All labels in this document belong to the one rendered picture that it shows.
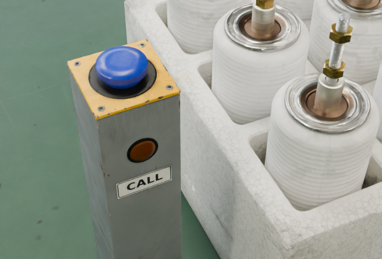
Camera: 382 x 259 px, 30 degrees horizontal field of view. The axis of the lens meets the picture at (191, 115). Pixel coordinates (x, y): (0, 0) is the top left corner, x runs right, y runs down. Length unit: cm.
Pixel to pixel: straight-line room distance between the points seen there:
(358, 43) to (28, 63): 52
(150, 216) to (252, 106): 16
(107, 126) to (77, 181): 37
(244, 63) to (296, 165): 12
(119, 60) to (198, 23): 24
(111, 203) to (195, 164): 20
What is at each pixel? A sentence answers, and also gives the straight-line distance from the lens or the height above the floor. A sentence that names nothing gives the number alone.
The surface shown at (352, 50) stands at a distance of 75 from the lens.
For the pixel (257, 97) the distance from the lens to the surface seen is 71.
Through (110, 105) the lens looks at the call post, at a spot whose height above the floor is 31.
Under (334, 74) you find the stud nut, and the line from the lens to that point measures 61.
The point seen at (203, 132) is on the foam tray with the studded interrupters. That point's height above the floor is 16.
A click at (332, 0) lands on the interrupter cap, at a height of 25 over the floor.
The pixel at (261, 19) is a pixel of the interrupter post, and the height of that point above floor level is 27.
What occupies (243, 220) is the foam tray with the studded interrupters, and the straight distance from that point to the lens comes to 70.
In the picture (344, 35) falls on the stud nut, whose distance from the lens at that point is 58.
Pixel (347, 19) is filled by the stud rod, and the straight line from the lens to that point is 58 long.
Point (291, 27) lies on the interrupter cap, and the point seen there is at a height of 25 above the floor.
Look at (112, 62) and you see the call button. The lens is 55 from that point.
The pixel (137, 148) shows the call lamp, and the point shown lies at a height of 27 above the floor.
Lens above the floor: 69
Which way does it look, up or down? 45 degrees down
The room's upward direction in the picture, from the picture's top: straight up
